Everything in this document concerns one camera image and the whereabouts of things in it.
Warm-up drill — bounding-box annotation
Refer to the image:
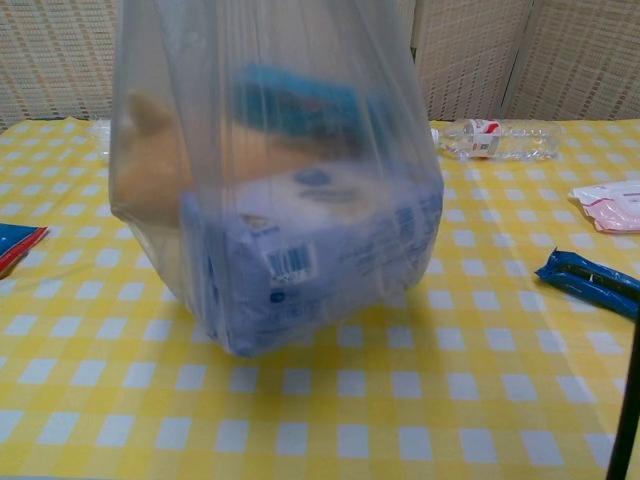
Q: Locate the orange bread item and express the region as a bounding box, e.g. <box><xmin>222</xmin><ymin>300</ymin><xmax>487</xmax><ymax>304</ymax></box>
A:
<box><xmin>113</xmin><ymin>92</ymin><xmax>201</xmax><ymax>226</ymax></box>

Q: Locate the yellow white checked tablecloth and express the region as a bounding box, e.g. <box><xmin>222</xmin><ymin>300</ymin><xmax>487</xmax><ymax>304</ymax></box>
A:
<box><xmin>0</xmin><ymin>118</ymin><xmax>640</xmax><ymax>480</ymax></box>

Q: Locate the blue snack bar wrapper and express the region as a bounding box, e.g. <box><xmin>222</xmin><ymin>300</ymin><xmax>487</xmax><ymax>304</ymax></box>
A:
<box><xmin>533</xmin><ymin>245</ymin><xmax>640</xmax><ymax>321</ymax></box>

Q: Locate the clear plastic water bottle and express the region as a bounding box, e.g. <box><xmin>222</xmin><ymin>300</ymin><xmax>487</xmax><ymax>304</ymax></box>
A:
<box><xmin>430</xmin><ymin>118</ymin><xmax>564</xmax><ymax>162</ymax></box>

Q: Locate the pink wet wipes pack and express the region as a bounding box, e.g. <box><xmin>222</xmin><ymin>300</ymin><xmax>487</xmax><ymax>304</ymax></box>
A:
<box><xmin>568</xmin><ymin>180</ymin><xmax>640</xmax><ymax>235</ymax></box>

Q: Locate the translucent plastic bag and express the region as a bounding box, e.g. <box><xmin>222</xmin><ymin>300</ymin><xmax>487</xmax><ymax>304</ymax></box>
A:
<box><xmin>109</xmin><ymin>0</ymin><xmax>446</xmax><ymax>359</ymax></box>

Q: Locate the woven folding screen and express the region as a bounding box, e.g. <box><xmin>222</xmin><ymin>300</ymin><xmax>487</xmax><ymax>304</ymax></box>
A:
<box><xmin>0</xmin><ymin>0</ymin><xmax>640</xmax><ymax>124</ymax></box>

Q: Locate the blue white tissue pack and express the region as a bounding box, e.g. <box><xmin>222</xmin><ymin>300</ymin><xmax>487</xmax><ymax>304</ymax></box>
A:
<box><xmin>179</xmin><ymin>167</ymin><xmax>444</xmax><ymax>357</ymax></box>

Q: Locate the blue red snack packet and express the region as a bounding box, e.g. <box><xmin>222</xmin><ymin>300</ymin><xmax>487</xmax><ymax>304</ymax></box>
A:
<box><xmin>0</xmin><ymin>223</ymin><xmax>49</xmax><ymax>281</ymax></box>

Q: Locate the black cable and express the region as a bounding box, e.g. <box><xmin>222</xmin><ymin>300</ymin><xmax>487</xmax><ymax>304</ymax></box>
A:
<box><xmin>604</xmin><ymin>299</ymin><xmax>640</xmax><ymax>480</ymax></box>

